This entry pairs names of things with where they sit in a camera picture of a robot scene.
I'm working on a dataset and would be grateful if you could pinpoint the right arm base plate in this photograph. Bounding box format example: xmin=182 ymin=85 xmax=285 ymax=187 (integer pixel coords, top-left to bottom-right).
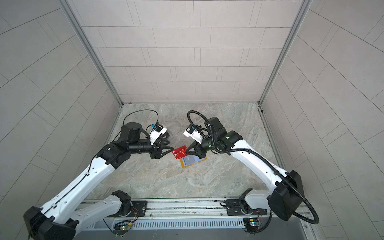
xmin=220 ymin=199 xmax=268 ymax=216

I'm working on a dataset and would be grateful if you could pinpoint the right green circuit board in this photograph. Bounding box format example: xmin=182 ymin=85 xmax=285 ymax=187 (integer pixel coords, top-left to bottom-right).
xmin=243 ymin=219 xmax=260 ymax=234

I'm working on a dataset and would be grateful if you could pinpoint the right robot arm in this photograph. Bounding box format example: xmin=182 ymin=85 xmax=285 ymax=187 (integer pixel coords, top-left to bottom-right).
xmin=184 ymin=117 xmax=303 ymax=221

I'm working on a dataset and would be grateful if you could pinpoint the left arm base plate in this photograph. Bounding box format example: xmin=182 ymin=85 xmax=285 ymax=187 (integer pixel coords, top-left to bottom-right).
xmin=108 ymin=201 xmax=148 ymax=218

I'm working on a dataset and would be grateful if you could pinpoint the clear plastic card box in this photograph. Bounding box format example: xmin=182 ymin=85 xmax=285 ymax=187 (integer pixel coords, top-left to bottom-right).
xmin=159 ymin=131 xmax=170 ymax=145

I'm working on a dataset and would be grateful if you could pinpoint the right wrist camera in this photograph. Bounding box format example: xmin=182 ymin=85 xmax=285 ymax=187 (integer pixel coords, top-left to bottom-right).
xmin=184 ymin=125 xmax=203 ymax=144

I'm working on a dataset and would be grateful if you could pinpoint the left green circuit board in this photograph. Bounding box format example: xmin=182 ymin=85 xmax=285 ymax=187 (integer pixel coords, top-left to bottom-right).
xmin=113 ymin=221 xmax=134 ymax=236

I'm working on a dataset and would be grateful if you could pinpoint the aluminium mounting rail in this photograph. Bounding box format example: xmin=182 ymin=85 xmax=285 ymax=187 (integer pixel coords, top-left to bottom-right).
xmin=58 ymin=196 xmax=311 ymax=222

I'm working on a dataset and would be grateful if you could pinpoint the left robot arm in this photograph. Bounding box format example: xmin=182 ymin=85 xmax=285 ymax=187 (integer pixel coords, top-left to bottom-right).
xmin=24 ymin=122 xmax=173 ymax=240

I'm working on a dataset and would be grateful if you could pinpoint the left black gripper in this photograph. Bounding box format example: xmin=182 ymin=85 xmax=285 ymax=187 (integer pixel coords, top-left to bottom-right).
xmin=128 ymin=137 xmax=174 ymax=161

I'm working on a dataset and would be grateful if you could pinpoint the green circuit board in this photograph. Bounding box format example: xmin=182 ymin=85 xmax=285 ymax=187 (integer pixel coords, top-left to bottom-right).
xmin=113 ymin=221 xmax=134 ymax=236
xmin=243 ymin=219 xmax=260 ymax=234

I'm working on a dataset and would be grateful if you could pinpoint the left camera black cable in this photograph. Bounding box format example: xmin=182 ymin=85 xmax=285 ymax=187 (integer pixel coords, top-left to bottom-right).
xmin=86 ymin=109 xmax=160 ymax=172

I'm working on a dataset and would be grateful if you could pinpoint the yellow leather card holder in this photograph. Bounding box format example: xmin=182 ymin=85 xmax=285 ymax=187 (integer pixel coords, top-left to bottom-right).
xmin=180 ymin=155 xmax=207 ymax=169

